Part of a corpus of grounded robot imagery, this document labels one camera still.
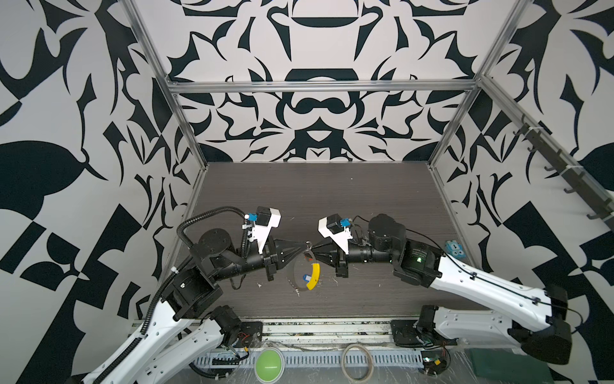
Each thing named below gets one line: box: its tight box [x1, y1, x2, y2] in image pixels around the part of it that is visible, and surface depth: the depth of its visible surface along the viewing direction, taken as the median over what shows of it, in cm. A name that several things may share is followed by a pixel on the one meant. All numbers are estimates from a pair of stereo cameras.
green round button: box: [254, 347, 286, 384], surface depth 70 cm
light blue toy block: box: [444, 240, 467, 260], surface depth 93 cm
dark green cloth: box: [468, 348, 554, 384], surface depth 69 cm
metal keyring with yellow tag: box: [292, 240, 321, 292], surface depth 57 cm
